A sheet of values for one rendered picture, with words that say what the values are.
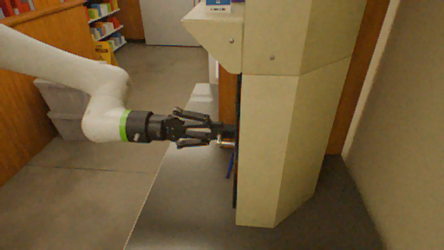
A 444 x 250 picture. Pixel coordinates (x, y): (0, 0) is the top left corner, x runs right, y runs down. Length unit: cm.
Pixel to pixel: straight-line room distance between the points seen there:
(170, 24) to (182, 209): 506
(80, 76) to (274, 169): 57
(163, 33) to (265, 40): 532
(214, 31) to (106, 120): 40
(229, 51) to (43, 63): 49
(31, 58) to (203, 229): 63
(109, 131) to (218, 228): 41
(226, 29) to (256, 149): 28
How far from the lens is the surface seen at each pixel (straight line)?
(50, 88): 285
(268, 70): 54
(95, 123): 78
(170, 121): 73
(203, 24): 52
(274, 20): 51
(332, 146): 113
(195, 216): 86
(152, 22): 582
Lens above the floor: 161
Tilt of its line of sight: 34 degrees down
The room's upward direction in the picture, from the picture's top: straight up
